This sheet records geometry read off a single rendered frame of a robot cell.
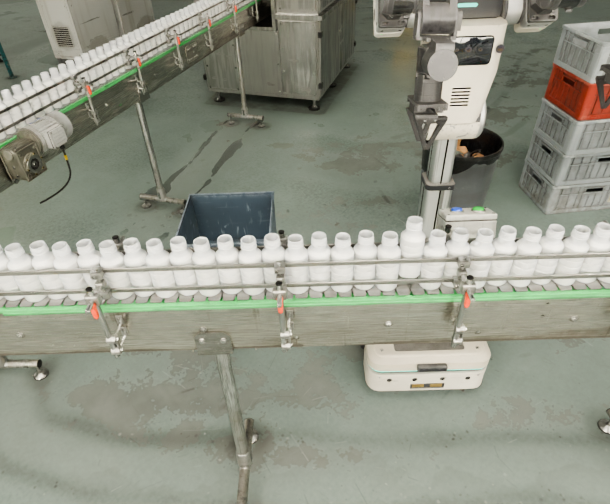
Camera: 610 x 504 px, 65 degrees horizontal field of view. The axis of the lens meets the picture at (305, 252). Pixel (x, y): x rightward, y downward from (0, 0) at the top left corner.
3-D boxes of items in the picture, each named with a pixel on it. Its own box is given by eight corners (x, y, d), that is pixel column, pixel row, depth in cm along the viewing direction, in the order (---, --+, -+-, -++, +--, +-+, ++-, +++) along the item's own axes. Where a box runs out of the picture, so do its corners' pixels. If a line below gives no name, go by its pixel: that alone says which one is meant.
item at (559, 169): (553, 187, 307) (564, 156, 293) (523, 157, 339) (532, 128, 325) (642, 179, 312) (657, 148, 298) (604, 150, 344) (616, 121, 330)
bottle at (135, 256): (142, 301, 124) (125, 252, 114) (130, 291, 127) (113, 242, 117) (162, 290, 127) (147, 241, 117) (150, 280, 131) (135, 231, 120)
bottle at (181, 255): (176, 285, 128) (162, 237, 118) (197, 279, 130) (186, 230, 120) (181, 299, 124) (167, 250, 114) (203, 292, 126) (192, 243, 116)
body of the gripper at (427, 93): (416, 114, 98) (419, 76, 94) (406, 103, 106) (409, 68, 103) (448, 113, 98) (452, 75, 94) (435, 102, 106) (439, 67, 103)
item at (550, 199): (544, 215, 321) (553, 187, 307) (516, 184, 353) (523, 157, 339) (629, 207, 325) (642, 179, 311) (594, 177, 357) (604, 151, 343)
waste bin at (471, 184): (417, 252, 294) (431, 159, 254) (404, 212, 330) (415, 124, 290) (491, 250, 294) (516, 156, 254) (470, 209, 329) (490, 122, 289)
